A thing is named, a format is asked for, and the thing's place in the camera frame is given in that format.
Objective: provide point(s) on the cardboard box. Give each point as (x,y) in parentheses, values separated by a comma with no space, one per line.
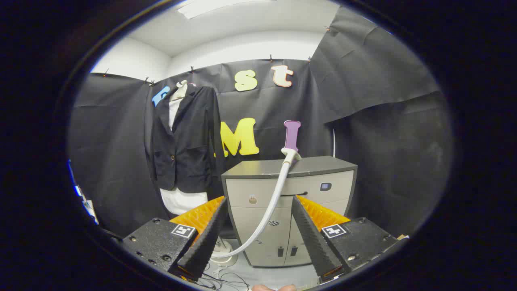
(403,237)

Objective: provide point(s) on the white garment steamer stand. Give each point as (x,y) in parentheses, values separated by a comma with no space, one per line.
(226,258)

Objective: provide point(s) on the black backdrop cloth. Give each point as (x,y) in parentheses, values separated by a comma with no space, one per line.
(363,141)

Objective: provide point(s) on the white shirt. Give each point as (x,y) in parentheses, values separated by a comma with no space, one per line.
(181,202)

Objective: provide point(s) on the white printed papers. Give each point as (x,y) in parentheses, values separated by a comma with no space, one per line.
(87,206)

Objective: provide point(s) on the ceiling light panel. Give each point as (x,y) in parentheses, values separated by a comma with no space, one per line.
(202,8)

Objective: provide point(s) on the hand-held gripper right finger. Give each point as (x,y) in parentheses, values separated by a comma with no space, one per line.
(313,242)

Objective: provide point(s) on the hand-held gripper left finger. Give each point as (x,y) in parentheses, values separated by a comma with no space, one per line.
(206,242)

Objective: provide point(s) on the grey cabinet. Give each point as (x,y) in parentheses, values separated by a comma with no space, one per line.
(250,218)

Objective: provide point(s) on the white clothes hanger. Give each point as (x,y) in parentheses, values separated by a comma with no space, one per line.
(179,92)

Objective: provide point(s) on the black suit jacket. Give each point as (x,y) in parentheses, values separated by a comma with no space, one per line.
(190,153)

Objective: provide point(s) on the small electronic cabinet lock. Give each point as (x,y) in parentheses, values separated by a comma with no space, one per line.
(325,186)

